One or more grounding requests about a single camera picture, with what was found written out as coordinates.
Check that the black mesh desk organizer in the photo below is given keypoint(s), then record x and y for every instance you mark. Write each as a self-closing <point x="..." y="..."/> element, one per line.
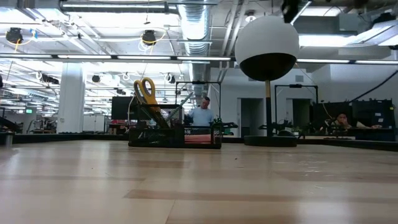
<point x="155" y="140"/>

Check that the black background rig frame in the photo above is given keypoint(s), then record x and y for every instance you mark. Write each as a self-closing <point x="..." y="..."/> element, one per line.
<point x="295" y="86"/>
<point x="199" y="82"/>

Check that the long ceiling light strip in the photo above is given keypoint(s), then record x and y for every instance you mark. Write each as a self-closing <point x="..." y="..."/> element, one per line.
<point x="140" y="57"/>
<point x="326" y="61"/>

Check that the person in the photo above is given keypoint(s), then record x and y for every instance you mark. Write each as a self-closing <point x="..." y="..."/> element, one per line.
<point x="202" y="116"/>
<point x="342" y="119"/>

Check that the black background cabinet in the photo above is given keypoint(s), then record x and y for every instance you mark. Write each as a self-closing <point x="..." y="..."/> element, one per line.
<point x="317" y="109"/>
<point x="373" y="109"/>

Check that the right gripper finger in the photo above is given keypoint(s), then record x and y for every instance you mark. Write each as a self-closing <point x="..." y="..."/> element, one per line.
<point x="290" y="9"/>

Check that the white building pillar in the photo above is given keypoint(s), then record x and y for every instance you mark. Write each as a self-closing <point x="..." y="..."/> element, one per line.
<point x="71" y="105"/>

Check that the black background monitor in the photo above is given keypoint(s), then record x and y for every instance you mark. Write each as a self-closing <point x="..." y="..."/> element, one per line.
<point x="121" y="107"/>

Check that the pink sticky note pad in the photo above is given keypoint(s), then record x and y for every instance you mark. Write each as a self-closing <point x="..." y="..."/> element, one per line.
<point x="197" y="139"/>

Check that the white globe table lamp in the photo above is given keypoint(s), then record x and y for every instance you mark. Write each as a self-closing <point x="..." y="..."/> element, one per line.
<point x="267" y="37"/>

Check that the silver ventilation duct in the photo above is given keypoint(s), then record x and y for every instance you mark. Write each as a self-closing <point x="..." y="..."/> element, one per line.
<point x="196" y="28"/>

